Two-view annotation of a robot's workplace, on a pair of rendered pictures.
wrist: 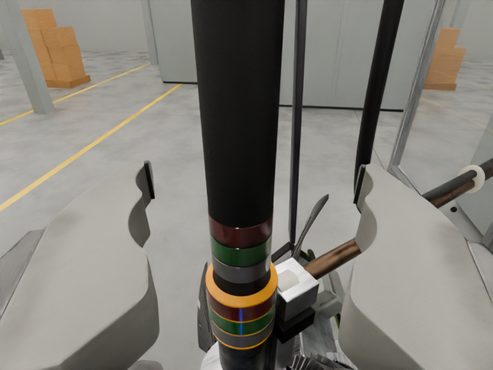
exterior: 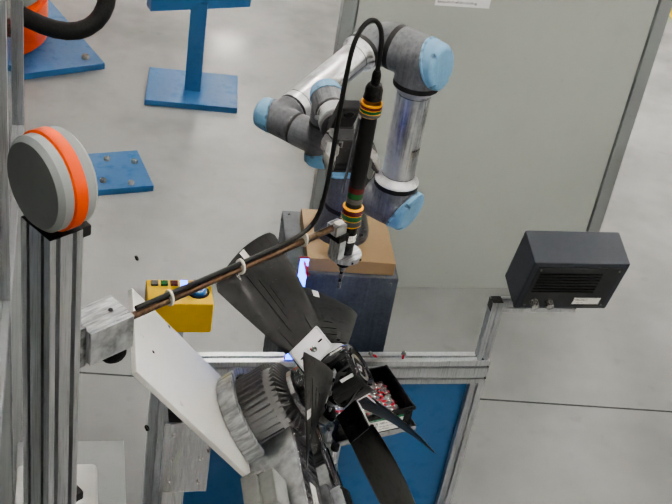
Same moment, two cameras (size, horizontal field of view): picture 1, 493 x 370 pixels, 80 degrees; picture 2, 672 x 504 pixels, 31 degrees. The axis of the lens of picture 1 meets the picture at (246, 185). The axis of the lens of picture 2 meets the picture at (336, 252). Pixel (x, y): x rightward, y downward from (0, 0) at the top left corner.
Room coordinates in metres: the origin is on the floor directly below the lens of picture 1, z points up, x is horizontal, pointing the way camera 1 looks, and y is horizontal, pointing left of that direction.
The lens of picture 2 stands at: (2.09, -0.64, 2.89)
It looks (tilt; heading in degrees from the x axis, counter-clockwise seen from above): 35 degrees down; 162
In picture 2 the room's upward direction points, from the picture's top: 10 degrees clockwise
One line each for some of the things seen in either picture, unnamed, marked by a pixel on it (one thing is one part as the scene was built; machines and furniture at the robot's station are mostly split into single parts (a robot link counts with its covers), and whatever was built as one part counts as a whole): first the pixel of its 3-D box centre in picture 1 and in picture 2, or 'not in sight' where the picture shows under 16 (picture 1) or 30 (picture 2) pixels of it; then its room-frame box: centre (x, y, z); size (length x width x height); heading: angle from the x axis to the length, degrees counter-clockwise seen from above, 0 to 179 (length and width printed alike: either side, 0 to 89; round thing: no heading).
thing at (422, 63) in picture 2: not in sight; (405, 133); (-0.45, 0.29, 1.41); 0.15 x 0.12 x 0.55; 42
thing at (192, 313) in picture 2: not in sight; (178, 307); (-0.25, -0.28, 1.02); 0.16 x 0.10 x 0.11; 88
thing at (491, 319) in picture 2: not in sight; (488, 328); (-0.22, 0.55, 0.96); 0.03 x 0.03 x 0.20; 88
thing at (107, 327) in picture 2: not in sight; (97, 331); (0.46, -0.52, 1.54); 0.10 x 0.07 x 0.08; 123
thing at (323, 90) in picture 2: not in sight; (328, 103); (-0.19, 0.01, 1.63); 0.11 x 0.08 x 0.09; 178
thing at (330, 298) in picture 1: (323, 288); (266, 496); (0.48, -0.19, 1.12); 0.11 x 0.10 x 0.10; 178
